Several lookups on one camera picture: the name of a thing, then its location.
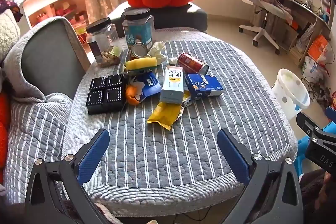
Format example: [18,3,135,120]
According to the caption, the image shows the blue snack packet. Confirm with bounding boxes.
[134,71,162,104]

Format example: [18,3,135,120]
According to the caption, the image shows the red tin can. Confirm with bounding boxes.
[129,42,149,61]

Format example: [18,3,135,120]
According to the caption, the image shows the white fluffy cushion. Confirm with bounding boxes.
[0,11,21,62]

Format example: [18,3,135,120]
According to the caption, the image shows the dark brown fuzzy clothing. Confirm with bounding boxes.
[299,168,336,224]

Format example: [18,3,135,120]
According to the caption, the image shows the white dotted plastic bucket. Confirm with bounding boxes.
[271,68,311,121]

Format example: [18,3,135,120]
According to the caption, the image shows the dark blue cardboard box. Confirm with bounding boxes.
[184,73,225,101]

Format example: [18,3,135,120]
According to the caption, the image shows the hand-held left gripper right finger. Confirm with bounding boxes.
[217,129,304,224]

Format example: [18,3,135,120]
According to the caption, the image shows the yellow snack wrapper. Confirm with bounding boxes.
[146,102,190,130]

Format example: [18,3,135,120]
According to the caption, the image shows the white office chair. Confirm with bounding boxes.
[238,0,292,55]

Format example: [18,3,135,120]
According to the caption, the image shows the pink fuzzy cloth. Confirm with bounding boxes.
[93,202,124,224]

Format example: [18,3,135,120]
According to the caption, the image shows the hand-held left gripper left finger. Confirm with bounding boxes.
[25,129,110,224]

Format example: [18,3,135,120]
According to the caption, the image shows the yellow sponge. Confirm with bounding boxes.
[125,57,158,71]

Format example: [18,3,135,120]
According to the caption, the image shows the grey sofa armrest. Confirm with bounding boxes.
[21,21,91,101]

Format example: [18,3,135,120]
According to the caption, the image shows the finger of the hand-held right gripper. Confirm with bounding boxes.
[325,106,336,123]
[296,112,320,137]

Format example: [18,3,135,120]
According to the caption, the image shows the blue plastic stool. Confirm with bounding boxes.
[294,123,336,176]

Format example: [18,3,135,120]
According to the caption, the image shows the plastic jar blue label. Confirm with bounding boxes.
[121,7,155,52]

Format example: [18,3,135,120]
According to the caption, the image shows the orange paper bag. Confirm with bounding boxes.
[307,35,330,63]

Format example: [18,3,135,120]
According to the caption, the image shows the crumpled pale green paper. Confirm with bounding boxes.
[148,41,167,63]

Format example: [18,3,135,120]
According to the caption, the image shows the dark red drink can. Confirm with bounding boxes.
[178,52,209,75]

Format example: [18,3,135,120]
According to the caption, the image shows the pink white bookshelf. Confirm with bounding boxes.
[22,0,88,44]

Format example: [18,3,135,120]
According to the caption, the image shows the light blue milk carton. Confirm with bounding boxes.
[160,66,185,104]

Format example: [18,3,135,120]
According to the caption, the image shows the orange peel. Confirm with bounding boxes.
[125,84,141,106]

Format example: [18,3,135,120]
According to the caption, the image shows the black studded box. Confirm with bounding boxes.
[86,91,104,115]
[105,74,124,89]
[102,88,125,110]
[90,78,107,92]

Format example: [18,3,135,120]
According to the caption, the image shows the glass jar black lid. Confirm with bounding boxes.
[86,17,124,68]

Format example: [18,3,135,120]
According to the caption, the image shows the wooden desk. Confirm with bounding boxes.
[278,0,333,67]

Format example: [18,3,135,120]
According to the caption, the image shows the mixed nuts pile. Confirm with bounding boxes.
[99,47,123,67]

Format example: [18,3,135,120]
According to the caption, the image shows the small white foil wrapper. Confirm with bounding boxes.
[181,90,194,108]

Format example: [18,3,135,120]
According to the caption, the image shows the white plastic bag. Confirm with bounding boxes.
[302,55,328,83]

